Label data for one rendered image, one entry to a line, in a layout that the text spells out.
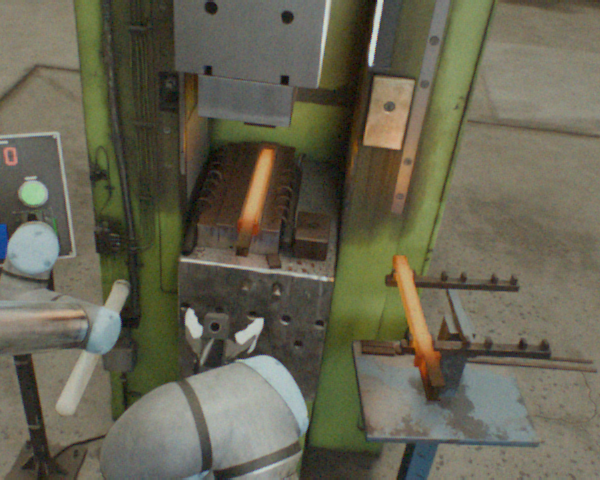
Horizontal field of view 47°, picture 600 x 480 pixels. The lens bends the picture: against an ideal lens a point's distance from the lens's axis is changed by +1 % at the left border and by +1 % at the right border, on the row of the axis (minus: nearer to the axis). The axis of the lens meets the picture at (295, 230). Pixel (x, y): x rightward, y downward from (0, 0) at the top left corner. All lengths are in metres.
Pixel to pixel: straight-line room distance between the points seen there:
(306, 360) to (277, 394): 0.95
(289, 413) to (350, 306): 1.09
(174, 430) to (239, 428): 0.08
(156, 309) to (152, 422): 1.23
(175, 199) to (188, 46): 0.50
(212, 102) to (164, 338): 0.90
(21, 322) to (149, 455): 0.27
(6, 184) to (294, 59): 0.67
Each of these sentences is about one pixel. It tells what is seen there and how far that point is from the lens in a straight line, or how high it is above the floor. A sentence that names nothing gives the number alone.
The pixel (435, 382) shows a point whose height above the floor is 0.99.
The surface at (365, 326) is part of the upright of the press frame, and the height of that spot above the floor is 0.59.
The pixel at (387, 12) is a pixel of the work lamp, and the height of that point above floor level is 1.50.
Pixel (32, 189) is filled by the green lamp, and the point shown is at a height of 1.10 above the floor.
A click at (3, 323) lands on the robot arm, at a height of 1.31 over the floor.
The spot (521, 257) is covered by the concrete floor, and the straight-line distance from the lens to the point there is 3.50.
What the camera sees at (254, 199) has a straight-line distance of 1.71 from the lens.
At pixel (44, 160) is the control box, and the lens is 1.60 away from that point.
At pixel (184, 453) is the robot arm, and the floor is 1.26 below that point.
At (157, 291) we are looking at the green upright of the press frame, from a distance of 2.02.
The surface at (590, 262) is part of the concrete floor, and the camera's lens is 3.64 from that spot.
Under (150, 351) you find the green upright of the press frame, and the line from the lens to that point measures 2.20.
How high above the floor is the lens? 1.95
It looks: 36 degrees down
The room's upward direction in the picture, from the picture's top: 6 degrees clockwise
